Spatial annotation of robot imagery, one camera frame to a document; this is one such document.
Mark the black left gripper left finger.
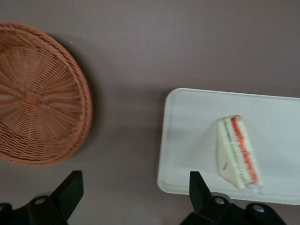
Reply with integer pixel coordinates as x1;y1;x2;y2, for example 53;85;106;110
25;170;84;225

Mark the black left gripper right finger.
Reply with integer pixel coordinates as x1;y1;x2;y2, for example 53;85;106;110
181;171;245;225

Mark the triangle sandwich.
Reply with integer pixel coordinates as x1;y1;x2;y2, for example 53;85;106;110
215;114;264;195

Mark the beige plastic tray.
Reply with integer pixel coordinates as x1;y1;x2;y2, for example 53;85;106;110
156;87;300;206

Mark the brown round wicker basket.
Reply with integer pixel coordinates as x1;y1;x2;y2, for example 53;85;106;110
0;21;93;167

